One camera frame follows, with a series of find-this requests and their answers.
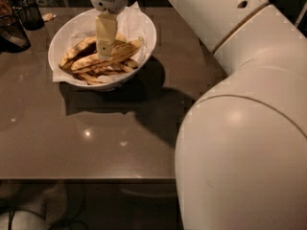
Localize black mesh pen cup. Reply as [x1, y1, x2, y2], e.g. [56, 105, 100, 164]
[18, 0, 44, 31]

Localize brown table cabinet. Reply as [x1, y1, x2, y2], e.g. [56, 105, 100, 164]
[0, 8, 224, 230]

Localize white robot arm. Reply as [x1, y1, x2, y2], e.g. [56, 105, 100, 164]
[168, 0, 307, 230]

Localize small banana at right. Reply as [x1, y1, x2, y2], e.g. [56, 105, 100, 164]
[119, 58, 138, 73]

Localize long front spotted banana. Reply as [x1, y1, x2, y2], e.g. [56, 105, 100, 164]
[70, 37, 144, 74]

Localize bottom banana in bowl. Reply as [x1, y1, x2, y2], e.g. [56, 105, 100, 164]
[76, 73, 104, 85]

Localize small wrapper on table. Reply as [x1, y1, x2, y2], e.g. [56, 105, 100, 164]
[42, 12, 57, 22]

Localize upper spotted ripe banana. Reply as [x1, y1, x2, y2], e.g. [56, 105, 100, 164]
[59, 35, 127, 70]

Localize dark object at left edge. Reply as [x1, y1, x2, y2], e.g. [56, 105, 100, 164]
[0, 0, 31, 53]

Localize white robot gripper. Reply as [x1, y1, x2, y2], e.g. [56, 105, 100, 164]
[90, 0, 129, 60]

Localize white ceramic bowl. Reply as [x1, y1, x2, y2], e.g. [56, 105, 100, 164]
[48, 3, 156, 91]

